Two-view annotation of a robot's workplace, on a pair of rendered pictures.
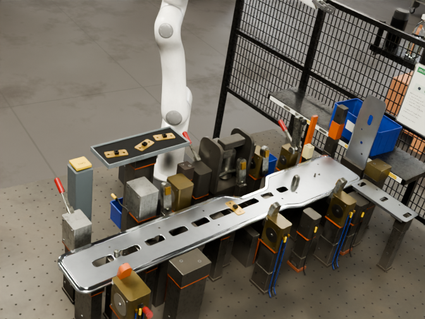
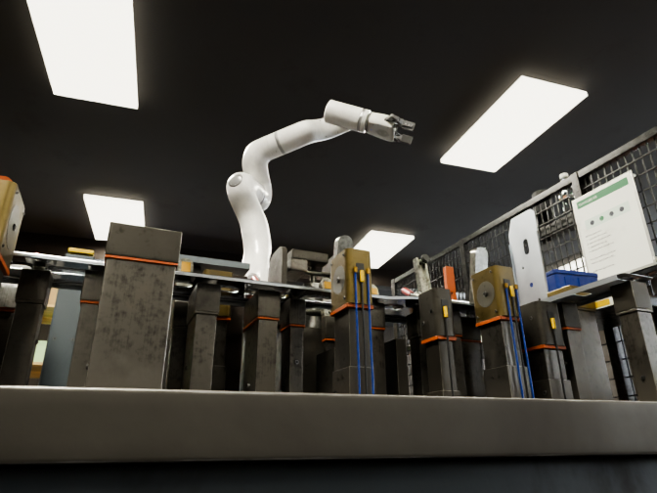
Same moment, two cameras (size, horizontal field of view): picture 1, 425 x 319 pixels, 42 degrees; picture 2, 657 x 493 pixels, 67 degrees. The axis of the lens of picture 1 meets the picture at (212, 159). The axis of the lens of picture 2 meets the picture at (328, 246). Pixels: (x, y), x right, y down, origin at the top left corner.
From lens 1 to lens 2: 1.89 m
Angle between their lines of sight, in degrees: 58
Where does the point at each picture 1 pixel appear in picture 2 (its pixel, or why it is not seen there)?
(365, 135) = (531, 270)
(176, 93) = (255, 257)
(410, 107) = (597, 252)
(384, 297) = not seen: outside the picture
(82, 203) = (66, 307)
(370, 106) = (518, 230)
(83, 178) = not seen: hidden behind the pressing
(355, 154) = not seen: hidden behind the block
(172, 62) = (249, 225)
